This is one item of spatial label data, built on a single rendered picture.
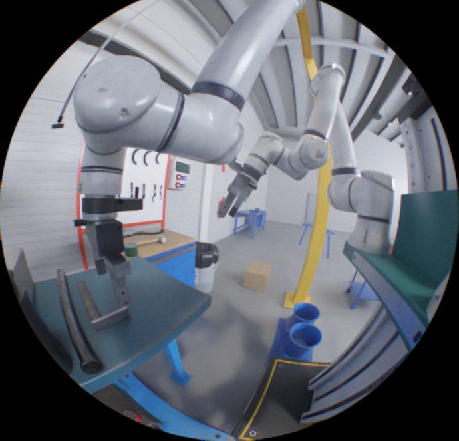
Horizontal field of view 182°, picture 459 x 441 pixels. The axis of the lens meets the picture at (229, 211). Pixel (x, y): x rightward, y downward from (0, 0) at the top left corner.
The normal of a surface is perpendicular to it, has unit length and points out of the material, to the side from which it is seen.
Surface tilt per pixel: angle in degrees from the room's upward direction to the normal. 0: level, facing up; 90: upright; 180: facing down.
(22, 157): 90
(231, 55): 105
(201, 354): 0
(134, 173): 90
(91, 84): 87
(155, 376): 0
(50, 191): 90
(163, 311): 0
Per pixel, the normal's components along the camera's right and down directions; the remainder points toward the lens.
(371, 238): -0.76, -0.40
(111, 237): 0.90, 0.14
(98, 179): 0.73, 0.14
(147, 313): 0.10, -0.99
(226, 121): 0.66, 0.49
